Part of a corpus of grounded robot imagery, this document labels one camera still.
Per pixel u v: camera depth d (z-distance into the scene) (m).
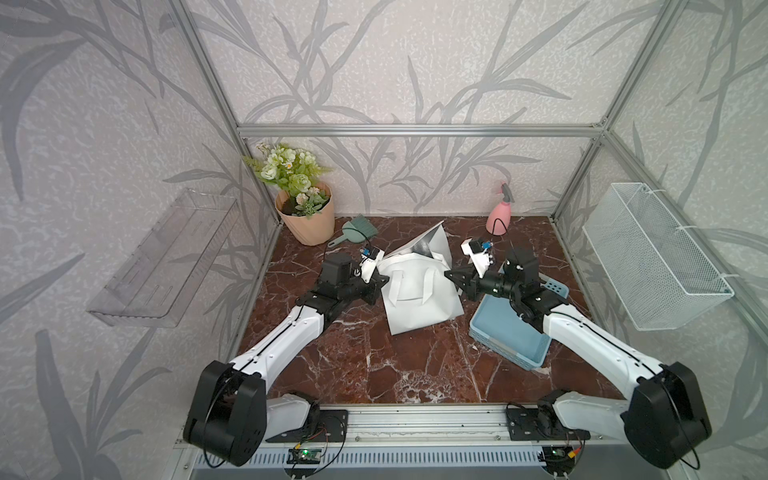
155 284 0.63
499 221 1.12
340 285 0.64
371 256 0.71
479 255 0.67
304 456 0.71
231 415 0.40
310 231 1.00
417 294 0.83
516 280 0.62
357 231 1.18
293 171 0.93
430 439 0.72
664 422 0.40
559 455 0.74
